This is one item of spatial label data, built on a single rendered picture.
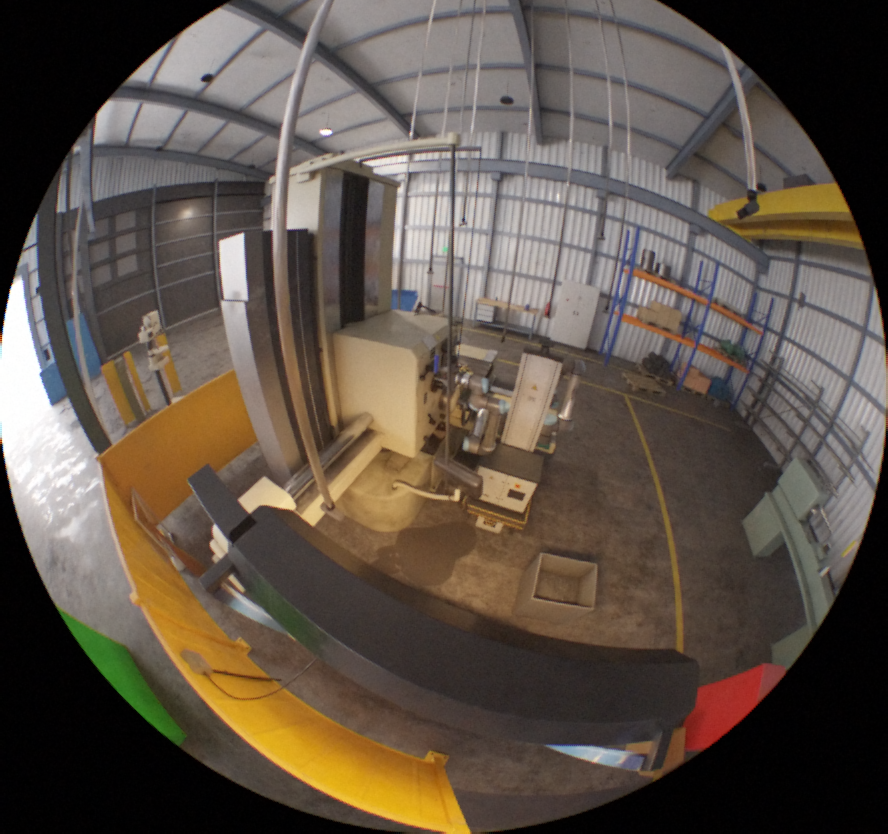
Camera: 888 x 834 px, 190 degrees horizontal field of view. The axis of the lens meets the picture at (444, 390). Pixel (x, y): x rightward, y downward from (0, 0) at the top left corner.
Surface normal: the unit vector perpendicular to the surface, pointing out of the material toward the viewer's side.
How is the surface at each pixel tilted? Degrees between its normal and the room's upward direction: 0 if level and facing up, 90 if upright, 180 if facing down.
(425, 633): 0
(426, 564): 0
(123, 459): 90
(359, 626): 0
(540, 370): 90
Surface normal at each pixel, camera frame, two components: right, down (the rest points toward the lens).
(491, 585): 0.09, -0.86
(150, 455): 0.93, 0.25
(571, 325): -0.37, 0.44
